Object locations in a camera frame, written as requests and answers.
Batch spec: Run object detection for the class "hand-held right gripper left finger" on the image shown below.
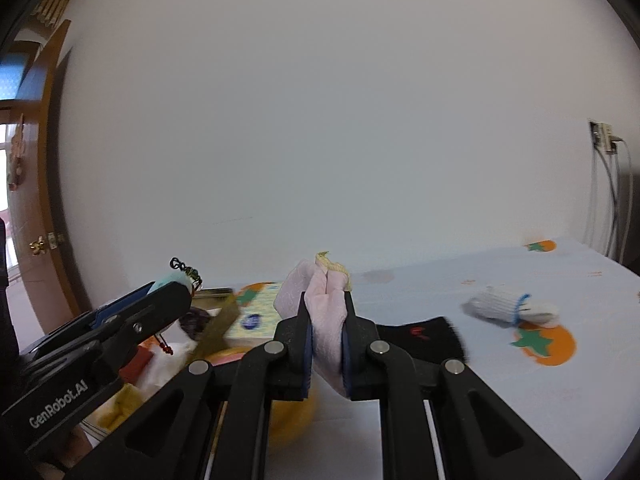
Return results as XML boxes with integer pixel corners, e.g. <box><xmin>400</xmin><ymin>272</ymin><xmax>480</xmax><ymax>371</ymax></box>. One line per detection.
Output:
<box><xmin>65</xmin><ymin>300</ymin><xmax>316</xmax><ymax>480</ymax></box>

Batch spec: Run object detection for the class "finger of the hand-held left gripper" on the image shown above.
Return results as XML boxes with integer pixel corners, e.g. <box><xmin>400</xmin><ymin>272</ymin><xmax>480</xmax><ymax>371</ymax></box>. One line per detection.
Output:
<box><xmin>17</xmin><ymin>281</ymin><xmax>193</xmax><ymax>392</ymax></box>
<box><xmin>22</xmin><ymin>281</ymin><xmax>158</xmax><ymax>357</ymax></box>

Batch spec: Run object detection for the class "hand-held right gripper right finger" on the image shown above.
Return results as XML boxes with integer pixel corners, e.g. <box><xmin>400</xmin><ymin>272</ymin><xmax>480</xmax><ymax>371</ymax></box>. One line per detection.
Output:
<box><xmin>341</xmin><ymin>292</ymin><xmax>583</xmax><ymax>480</ymax></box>

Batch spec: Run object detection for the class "teal plush charm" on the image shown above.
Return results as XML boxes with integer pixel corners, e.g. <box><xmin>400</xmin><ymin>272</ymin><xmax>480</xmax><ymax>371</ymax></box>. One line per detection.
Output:
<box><xmin>149</xmin><ymin>256</ymin><xmax>205</xmax><ymax>356</ymax></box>

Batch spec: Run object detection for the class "pink sock with yellow trim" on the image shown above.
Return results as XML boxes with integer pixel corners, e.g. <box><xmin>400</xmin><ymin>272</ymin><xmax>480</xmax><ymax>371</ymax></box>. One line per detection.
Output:
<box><xmin>274</xmin><ymin>251</ymin><xmax>353</xmax><ymax>400</ymax></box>

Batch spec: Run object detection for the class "gold rimmed metal tray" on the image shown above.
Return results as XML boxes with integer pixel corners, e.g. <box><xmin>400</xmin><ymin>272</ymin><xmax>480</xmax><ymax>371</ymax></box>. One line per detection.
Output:
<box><xmin>75</xmin><ymin>286</ymin><xmax>242</xmax><ymax>441</ymax></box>

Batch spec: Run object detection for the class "dark purple cloth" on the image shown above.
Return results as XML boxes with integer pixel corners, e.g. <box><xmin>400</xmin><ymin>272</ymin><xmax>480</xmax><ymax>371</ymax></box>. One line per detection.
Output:
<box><xmin>180</xmin><ymin>309</ymin><xmax>214</xmax><ymax>336</ymax></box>

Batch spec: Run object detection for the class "red folded cloth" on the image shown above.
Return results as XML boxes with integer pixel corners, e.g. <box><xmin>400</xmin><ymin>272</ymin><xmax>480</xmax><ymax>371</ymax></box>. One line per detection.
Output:
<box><xmin>120</xmin><ymin>345</ymin><xmax>154</xmax><ymax>386</ymax></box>

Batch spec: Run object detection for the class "patterned tissue pack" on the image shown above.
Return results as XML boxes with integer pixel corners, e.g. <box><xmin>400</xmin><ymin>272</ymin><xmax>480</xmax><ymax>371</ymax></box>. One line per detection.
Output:
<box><xmin>224</xmin><ymin>282</ymin><xmax>286</xmax><ymax>348</ymax></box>

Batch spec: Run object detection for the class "yellow bowl with pink lid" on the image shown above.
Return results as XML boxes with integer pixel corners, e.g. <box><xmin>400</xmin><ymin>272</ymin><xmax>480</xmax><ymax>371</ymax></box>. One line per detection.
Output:
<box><xmin>205</xmin><ymin>347</ymin><xmax>317</xmax><ymax>448</ymax></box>

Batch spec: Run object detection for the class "yellow cloth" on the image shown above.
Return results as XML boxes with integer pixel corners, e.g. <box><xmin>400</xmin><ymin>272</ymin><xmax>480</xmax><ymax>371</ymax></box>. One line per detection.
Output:
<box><xmin>97</xmin><ymin>382</ymin><xmax>143</xmax><ymax>431</ymax></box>

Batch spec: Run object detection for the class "black sock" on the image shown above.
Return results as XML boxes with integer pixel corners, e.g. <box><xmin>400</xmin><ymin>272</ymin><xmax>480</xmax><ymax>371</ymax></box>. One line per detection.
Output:
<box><xmin>375</xmin><ymin>316</ymin><xmax>469</xmax><ymax>364</ymax></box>

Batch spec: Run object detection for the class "persimmon print tablecloth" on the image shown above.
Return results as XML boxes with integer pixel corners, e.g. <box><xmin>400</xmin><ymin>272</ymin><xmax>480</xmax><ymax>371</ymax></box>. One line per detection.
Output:
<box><xmin>190</xmin><ymin>236</ymin><xmax>640</xmax><ymax>480</ymax></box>

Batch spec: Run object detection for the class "brown wooden door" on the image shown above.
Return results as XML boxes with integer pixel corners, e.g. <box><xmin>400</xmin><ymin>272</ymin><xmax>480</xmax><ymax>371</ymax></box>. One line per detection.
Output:
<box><xmin>0</xmin><ymin>0</ymin><xmax>96</xmax><ymax>351</ymax></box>

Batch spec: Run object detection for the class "rolled white sock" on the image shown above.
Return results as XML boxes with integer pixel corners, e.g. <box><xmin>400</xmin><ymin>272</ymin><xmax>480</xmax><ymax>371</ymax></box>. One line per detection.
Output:
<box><xmin>467</xmin><ymin>285</ymin><xmax>560</xmax><ymax>329</ymax></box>

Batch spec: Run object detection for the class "door transom window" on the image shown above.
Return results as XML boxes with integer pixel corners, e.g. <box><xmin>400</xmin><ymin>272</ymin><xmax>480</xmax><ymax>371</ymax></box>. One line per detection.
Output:
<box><xmin>0</xmin><ymin>52</ymin><xmax>39</xmax><ymax>101</ymax></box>

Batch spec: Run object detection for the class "yellow fringed door hanging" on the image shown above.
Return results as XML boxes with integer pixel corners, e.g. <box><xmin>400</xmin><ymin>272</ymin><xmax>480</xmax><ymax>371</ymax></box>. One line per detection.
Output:
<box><xmin>32</xmin><ymin>0</ymin><xmax>69</xmax><ymax>29</ymax></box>

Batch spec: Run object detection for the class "dark cable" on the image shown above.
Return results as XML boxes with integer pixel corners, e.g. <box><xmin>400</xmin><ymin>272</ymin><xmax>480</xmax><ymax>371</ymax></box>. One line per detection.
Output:
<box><xmin>604</xmin><ymin>152</ymin><xmax>621</xmax><ymax>257</ymax></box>

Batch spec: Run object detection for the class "white cable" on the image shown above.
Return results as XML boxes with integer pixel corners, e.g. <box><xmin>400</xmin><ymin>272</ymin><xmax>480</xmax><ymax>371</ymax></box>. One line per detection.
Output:
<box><xmin>616</xmin><ymin>137</ymin><xmax>634</xmax><ymax>263</ymax></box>

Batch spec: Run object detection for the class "white wall socket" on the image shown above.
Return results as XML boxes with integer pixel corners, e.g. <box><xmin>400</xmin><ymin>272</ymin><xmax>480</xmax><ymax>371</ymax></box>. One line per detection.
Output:
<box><xmin>590</xmin><ymin>120</ymin><xmax>619</xmax><ymax>154</ymax></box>

